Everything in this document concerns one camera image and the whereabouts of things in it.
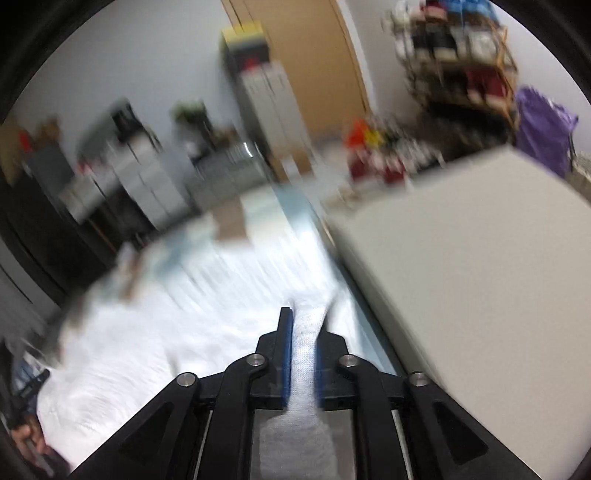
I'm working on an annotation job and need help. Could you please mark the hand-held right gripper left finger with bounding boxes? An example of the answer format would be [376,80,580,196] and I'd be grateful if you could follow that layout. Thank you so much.
[69,307,295,480]

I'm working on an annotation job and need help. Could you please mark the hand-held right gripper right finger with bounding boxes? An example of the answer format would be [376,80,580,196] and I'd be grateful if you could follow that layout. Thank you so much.
[315,335,543,480]

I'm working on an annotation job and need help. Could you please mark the light grey hoodie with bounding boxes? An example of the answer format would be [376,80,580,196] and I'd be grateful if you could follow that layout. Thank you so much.
[37,231,365,480]

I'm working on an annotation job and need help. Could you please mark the person's left hand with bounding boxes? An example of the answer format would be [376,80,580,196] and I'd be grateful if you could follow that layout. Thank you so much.
[11,422,51,462]

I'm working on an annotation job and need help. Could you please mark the black wardrobe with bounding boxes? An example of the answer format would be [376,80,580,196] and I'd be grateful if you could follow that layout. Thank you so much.
[0,175,116,305]

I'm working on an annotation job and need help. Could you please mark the silver suitcase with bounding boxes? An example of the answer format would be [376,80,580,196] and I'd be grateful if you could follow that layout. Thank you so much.
[187,141,273,208]

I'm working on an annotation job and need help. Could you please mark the white drawer desk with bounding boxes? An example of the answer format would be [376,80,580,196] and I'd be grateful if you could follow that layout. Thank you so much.
[60,138,195,232]

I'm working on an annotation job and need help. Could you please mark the red yellow toy pile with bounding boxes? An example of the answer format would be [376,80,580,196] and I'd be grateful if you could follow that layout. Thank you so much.
[344,117,386,151]

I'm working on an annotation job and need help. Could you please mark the white upright suitcase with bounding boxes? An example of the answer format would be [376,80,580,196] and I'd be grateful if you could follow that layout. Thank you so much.
[235,62,312,171]

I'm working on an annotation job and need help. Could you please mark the black wrapped bouquet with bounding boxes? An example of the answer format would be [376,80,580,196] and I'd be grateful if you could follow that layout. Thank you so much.
[171,99,213,134]

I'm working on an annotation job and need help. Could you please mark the black shoe box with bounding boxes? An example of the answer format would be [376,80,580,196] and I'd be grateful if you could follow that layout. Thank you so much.
[224,44,271,75]

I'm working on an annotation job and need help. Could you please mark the wooden door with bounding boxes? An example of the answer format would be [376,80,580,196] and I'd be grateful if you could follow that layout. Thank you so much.
[222,0,370,139]

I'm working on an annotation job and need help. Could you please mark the yellow lidded shoe box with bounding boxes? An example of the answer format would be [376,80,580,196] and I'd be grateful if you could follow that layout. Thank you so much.
[221,21,269,47]

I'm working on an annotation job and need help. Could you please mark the purple bag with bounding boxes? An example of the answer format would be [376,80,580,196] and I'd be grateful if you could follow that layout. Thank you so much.
[515,85,579,178]

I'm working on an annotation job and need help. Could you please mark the wooden shoe rack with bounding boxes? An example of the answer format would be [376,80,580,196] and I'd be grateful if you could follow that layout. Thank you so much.
[381,0,520,144]

